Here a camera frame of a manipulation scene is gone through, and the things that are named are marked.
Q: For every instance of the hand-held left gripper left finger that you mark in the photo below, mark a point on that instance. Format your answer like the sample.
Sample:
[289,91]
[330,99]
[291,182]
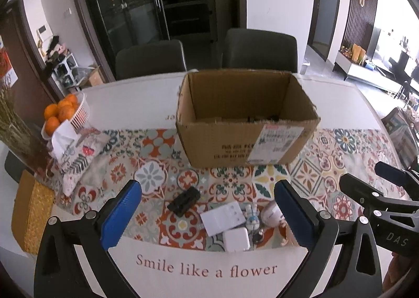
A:
[122,209]

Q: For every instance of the floral fabric tissue cover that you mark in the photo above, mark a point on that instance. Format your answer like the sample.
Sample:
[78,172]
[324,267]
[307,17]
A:
[78,163]

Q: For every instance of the dried flower bunch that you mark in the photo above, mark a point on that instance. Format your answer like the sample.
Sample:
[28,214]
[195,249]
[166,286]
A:
[16,127]

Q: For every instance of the white slatted fruit basket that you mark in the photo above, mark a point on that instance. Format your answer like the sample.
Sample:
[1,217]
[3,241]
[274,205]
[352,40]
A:
[80,114]

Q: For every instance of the round pink toy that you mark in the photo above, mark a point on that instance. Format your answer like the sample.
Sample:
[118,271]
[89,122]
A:
[271,213]

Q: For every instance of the small blue white figurine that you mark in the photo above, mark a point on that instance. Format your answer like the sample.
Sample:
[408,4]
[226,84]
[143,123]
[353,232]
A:
[252,216]

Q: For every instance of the white shoe rack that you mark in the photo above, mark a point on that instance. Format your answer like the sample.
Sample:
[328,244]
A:
[65,70]

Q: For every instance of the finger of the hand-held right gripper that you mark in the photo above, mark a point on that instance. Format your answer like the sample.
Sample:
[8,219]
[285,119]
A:
[397,173]
[360,188]

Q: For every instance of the yellow woven box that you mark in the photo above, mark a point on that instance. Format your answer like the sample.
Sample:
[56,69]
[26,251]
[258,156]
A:
[31,213]

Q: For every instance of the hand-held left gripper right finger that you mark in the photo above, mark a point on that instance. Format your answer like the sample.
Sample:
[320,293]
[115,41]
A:
[293,211]

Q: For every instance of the white light switch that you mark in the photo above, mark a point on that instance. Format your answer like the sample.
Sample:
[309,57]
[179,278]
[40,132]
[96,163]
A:
[67,11]

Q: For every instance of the orange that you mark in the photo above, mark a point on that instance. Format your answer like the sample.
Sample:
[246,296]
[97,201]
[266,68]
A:
[66,114]
[71,100]
[50,111]
[52,126]
[61,104]

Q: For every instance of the black glass sliding door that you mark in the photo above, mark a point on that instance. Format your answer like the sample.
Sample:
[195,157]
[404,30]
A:
[127,6]

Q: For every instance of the dark key bunch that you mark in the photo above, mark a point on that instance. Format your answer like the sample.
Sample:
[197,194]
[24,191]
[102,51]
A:
[258,237]

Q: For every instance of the grey interior door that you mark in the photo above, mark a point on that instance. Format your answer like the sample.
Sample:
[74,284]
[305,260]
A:
[325,6]

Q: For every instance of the white tv console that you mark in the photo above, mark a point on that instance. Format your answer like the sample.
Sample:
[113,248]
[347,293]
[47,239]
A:
[363,70]

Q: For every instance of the small cardboard box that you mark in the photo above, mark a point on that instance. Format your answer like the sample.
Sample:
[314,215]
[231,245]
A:
[95,77]

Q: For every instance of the yellow paper bag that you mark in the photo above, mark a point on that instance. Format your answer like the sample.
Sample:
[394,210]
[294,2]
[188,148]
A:
[358,53]

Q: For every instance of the brown wooden door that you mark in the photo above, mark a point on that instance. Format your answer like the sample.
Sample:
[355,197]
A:
[23,65]

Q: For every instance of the brown cardboard box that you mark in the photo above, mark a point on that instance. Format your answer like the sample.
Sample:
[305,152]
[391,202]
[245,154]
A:
[229,144]

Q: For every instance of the white power adapter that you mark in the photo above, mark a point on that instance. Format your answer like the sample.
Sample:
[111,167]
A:
[236,239]

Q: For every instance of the patterned tablecloth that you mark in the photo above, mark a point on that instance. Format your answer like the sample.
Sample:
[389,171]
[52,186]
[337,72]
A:
[229,183]

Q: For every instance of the white intercom panel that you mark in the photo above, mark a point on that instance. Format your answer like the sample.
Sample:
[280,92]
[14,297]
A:
[42,32]

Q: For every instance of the black ribbed clip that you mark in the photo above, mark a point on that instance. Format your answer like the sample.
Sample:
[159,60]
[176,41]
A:
[183,201]

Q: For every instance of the white tissue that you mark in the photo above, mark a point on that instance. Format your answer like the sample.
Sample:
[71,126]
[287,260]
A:
[64,139]

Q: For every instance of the dark grey dining chair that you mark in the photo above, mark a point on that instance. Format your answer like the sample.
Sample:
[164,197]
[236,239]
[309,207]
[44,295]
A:
[147,60]
[258,51]
[18,167]

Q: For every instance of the red white wall poster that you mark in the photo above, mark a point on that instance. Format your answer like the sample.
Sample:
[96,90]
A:
[8,62]

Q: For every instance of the white box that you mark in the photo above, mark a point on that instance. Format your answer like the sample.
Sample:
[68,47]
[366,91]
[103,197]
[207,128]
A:
[222,219]

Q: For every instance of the person's right forearm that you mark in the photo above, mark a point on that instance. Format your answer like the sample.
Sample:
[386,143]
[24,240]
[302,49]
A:
[394,270]

